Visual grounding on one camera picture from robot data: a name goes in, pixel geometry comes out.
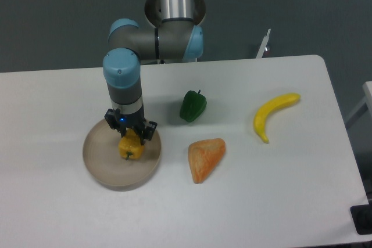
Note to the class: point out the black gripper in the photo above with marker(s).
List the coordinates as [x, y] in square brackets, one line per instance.
[136, 121]

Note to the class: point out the yellow bell pepper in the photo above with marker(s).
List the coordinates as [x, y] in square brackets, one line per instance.
[130, 146]

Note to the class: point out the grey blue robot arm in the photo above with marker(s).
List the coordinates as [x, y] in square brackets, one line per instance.
[176, 37]

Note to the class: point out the beige round plate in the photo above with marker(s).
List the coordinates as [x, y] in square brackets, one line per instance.
[103, 161]

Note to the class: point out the green bell pepper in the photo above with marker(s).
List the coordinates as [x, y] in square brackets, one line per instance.
[193, 105]

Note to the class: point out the orange triangular bread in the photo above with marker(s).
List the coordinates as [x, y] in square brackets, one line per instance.
[204, 156]

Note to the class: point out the yellow banana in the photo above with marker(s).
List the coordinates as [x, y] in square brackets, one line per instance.
[270, 107]

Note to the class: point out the white furniture edge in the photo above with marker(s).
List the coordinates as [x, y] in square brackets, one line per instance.
[362, 107]

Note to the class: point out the black device at table edge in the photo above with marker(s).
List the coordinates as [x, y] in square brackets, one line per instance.
[361, 216]

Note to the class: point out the white metal frame bar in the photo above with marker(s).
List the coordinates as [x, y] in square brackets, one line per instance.
[264, 45]

